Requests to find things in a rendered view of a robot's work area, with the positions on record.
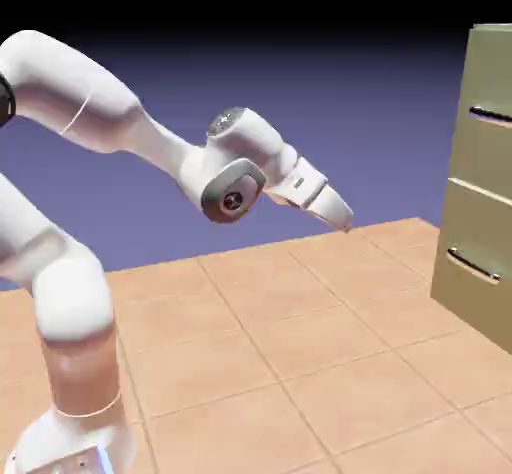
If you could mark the olive green cabinet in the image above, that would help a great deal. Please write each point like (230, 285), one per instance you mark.
(480, 202)

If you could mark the olive green drawer front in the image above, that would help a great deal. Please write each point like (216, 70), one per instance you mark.
(472, 282)
(486, 146)

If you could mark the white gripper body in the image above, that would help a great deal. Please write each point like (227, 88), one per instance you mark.
(331, 203)

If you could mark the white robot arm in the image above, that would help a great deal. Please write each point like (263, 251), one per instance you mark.
(100, 114)

